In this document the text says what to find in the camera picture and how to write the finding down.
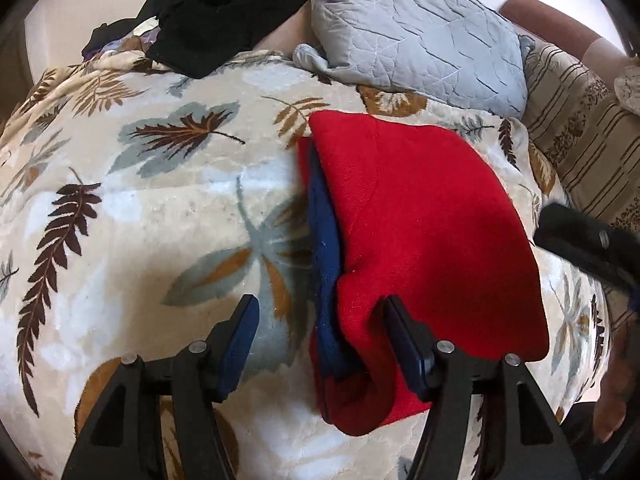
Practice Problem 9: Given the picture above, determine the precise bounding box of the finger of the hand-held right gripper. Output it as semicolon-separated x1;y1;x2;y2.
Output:
534;202;640;292

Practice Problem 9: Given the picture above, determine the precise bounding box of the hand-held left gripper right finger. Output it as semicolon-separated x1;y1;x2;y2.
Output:
382;295;583;480

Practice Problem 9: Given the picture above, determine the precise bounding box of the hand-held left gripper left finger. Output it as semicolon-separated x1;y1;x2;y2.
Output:
62;294;261;480

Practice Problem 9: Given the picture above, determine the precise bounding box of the red and blue knit sweater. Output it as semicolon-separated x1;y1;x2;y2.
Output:
297;109;551;437

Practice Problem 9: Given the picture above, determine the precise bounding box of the person's right forearm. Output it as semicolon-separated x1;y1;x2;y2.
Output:
596;310;640;443

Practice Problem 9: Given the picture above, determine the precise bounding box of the beige striped cushion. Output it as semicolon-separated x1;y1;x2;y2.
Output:
520;42;640;241

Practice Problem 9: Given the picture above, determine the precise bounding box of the beige leaf print blanket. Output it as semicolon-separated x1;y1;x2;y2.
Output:
0;35;616;480

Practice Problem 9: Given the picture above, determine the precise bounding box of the white lace doily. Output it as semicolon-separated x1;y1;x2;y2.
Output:
614;74;640;113

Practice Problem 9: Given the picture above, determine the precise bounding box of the brown upholstered armrest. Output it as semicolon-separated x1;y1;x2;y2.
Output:
500;0;632;78

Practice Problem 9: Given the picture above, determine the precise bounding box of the grey quilted pillow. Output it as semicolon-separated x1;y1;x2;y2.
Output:
292;0;532;120

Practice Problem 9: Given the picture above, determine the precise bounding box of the pale pink sheet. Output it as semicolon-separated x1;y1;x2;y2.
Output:
252;9;315;57

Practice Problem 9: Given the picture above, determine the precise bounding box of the purple cloth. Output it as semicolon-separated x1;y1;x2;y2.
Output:
82;19;168;58

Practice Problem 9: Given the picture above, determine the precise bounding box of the black cloth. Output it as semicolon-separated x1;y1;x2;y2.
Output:
82;0;317;80

